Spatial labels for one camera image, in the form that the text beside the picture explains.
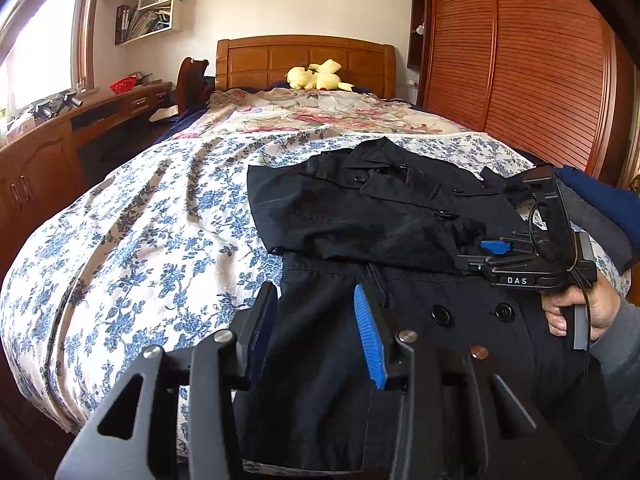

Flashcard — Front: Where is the white wall shelf with books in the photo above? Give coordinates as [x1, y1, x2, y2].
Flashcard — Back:
[104, 0, 184, 47]

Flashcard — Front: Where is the black coat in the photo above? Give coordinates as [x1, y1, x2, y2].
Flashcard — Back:
[232, 136, 626, 480]

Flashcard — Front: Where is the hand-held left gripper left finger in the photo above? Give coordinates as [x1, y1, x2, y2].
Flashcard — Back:
[54, 281, 279, 480]

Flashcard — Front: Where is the blue floral bed sheet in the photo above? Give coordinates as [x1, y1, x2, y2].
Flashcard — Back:
[0, 131, 632, 476]

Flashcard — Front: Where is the pink floral quilt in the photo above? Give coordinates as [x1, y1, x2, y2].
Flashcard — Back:
[165, 87, 481, 143]

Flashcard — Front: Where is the wooden bed headboard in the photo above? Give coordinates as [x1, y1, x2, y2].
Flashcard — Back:
[215, 35, 397, 98]

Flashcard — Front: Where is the open wooden shelf unit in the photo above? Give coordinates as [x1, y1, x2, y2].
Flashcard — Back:
[406, 0, 432, 72]

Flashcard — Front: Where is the person's right forearm grey sleeve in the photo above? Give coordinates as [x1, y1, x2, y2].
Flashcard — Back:
[582, 296, 640, 443]

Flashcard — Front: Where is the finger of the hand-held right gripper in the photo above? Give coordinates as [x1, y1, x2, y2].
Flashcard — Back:
[456, 238, 533, 272]

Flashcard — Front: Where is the navy blue cloth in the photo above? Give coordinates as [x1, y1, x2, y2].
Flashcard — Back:
[552, 165, 640, 277]

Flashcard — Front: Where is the wooden desk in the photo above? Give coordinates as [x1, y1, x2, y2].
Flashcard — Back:
[0, 81, 173, 266]

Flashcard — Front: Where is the wooden slatted wardrobe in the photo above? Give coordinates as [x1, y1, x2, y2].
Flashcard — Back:
[417, 0, 640, 191]

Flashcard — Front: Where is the grey metal desk object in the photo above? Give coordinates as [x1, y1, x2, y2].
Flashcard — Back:
[26, 90, 82, 120]

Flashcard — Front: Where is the yellow plush toy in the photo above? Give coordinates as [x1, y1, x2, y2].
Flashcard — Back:
[285, 59, 356, 93]

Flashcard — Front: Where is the wooden chair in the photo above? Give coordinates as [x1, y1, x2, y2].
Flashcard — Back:
[176, 56, 212, 111]

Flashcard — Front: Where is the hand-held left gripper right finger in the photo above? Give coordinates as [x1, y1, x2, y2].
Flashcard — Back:
[352, 282, 583, 480]

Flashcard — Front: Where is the person's right hand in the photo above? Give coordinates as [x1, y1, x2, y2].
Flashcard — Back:
[541, 275, 623, 343]

